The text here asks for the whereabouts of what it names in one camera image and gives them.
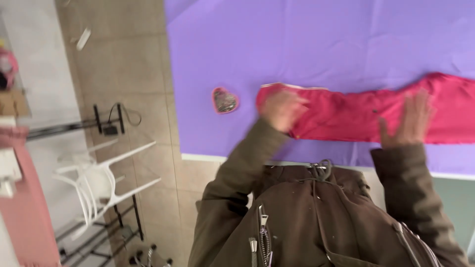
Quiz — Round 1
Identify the person's right hand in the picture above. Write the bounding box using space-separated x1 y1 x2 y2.
378 88 435 150

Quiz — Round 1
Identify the person's left hand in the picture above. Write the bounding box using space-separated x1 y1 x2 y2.
258 90 310 134

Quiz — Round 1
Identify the pink garment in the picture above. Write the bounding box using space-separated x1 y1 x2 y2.
256 72 475 145

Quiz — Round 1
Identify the heart-shaped pink pin box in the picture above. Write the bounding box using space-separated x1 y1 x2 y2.
212 87 240 114

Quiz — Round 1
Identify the purple table cloth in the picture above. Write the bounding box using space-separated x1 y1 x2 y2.
164 0 475 176

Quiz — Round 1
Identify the brown zip jacket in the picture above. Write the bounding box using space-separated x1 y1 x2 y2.
188 118 471 267

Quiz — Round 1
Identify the white plastic chair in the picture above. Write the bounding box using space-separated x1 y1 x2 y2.
52 138 162 241

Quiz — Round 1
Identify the chrome caster base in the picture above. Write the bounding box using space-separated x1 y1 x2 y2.
128 243 174 267

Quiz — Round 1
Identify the white strip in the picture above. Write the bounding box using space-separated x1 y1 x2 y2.
76 27 92 52

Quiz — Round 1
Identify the black metal floor rack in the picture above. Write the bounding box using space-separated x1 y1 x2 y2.
56 194 145 267

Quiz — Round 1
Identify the cardboard box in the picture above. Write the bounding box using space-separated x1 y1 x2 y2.
0 89 31 118

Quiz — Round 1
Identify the pink round object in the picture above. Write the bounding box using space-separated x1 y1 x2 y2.
0 47 20 90

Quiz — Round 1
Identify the black power adapter with cable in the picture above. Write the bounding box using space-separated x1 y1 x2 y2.
102 102 142 136

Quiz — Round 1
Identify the black metal table frame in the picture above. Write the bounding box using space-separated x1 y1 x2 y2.
26 103 126 141

